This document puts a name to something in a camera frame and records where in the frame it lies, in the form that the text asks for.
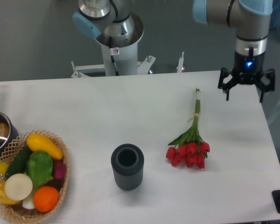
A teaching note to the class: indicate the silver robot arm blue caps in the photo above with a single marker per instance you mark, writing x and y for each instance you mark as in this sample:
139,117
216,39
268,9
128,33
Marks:
118,30

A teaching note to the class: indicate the green lettuce leaf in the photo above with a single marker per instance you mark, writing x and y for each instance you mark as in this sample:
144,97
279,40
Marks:
39,169

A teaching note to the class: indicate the woven wicker basket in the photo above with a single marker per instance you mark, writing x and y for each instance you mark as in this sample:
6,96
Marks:
16,214

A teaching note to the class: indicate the white leek stalk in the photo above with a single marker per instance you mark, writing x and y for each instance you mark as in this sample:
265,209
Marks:
28,202

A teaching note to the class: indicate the purple red onion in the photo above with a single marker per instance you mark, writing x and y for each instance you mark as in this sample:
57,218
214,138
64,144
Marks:
59,170

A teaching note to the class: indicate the orange fruit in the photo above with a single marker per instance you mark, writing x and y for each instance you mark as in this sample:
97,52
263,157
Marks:
45,198

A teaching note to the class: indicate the red tulip bouquet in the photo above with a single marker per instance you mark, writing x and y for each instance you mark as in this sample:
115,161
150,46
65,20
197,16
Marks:
189,147

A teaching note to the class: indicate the yellow banana tip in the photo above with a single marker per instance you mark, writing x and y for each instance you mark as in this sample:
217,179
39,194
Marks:
3,167

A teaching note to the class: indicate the yellow bell pepper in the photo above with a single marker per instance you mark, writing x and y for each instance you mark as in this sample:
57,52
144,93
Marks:
4,198

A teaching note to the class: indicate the green cucumber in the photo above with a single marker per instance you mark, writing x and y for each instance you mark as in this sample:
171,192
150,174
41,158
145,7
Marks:
18,165

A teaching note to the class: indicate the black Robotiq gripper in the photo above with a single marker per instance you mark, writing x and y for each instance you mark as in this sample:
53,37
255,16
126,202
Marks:
247,70

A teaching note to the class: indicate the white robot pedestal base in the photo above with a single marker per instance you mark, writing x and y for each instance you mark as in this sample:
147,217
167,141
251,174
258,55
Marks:
117,62

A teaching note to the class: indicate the white round onion slice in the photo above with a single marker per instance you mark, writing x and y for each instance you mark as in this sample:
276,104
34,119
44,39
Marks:
18,187

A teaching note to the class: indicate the yellow squash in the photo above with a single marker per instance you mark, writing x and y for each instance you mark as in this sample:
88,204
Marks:
38,142

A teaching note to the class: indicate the dark grey ribbed vase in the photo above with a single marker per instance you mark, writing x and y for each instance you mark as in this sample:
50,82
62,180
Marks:
127,162

